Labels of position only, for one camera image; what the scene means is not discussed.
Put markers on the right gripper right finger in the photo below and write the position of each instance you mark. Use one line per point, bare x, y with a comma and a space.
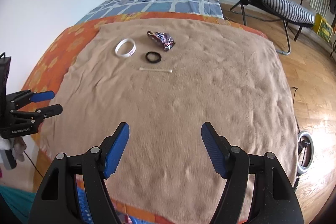
273, 198

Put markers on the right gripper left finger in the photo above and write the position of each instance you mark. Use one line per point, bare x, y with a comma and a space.
57, 201

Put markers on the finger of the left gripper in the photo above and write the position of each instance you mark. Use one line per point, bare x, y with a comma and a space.
37, 116
31, 97

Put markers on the blue plastic waste basket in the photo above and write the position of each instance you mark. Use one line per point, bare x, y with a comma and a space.
83, 203

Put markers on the teal plastic stool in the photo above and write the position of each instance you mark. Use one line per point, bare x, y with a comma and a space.
19, 201

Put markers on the white silicone wristband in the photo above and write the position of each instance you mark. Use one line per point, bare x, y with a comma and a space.
125, 48

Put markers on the beige fleece blanket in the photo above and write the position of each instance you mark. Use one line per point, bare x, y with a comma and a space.
227, 76

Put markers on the cotton swab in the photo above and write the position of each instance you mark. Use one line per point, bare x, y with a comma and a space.
156, 70

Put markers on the dark crumpled snack wrapper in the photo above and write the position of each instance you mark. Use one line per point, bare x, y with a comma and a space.
163, 39

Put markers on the yellow crate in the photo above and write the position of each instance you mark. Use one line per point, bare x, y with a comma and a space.
322, 28

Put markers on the striped chair cushion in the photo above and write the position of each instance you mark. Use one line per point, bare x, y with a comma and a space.
290, 11

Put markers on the blue checked bed cover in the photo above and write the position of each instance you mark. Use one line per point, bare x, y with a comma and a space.
118, 7

